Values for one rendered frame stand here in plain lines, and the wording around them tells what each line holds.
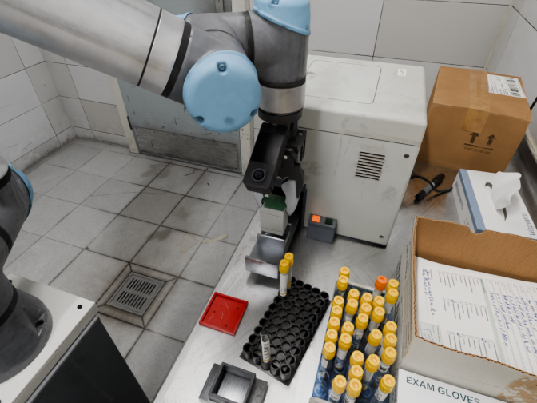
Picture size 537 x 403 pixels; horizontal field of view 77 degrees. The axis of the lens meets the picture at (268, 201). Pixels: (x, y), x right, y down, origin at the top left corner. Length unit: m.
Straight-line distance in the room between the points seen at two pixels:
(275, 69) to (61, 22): 0.26
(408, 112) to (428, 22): 1.30
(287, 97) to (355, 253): 0.39
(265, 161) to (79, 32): 0.30
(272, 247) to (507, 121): 0.67
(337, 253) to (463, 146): 0.50
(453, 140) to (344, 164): 0.46
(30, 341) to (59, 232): 1.71
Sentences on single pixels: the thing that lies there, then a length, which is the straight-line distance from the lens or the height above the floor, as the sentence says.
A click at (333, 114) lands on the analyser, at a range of 0.62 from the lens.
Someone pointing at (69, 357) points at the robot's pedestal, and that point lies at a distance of 0.70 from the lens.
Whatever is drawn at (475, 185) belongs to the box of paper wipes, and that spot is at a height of 0.93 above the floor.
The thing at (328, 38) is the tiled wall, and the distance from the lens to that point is 1.95.
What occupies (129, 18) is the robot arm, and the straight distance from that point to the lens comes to 0.34.
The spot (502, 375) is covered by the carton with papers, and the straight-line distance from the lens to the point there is 0.55.
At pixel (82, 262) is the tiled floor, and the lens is 2.10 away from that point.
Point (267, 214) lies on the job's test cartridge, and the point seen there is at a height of 1.00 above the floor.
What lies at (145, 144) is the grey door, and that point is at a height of 0.10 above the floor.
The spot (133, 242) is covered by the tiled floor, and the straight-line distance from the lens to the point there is 2.09.
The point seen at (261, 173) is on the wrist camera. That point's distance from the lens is 0.51.
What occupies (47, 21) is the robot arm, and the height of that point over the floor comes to 1.37.
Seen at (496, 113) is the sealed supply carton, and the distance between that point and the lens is 1.03.
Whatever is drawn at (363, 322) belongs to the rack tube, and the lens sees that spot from 0.52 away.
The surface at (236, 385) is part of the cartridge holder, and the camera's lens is 0.58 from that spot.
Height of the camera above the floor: 1.43
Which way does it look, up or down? 41 degrees down
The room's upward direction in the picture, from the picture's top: straight up
